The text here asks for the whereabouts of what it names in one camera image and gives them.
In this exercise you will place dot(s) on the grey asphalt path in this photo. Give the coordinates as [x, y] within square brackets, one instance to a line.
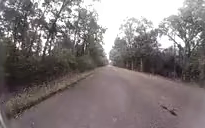
[113, 96]

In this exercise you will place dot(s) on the wood of tall trees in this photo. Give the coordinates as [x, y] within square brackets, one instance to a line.
[146, 53]
[40, 60]

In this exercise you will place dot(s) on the leaf-strewn grass verge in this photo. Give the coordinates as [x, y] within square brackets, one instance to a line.
[40, 91]

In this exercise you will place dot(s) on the dark fallen twig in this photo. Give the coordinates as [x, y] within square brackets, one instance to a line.
[170, 110]

